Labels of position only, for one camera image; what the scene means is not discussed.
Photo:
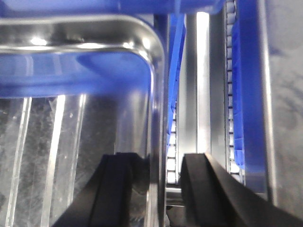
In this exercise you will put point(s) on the roller track strip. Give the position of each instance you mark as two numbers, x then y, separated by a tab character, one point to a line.
229	17

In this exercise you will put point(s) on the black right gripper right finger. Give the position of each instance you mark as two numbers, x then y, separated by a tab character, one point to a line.
213	198

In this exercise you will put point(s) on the blue bin upper right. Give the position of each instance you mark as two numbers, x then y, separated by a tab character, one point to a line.
252	100

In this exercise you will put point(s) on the blue bin behind tray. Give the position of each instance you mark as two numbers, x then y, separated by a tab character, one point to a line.
41	8

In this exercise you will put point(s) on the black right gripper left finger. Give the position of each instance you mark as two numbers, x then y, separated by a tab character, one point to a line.
105	201

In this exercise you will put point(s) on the silver metal tray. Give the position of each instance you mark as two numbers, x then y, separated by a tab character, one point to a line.
73	89

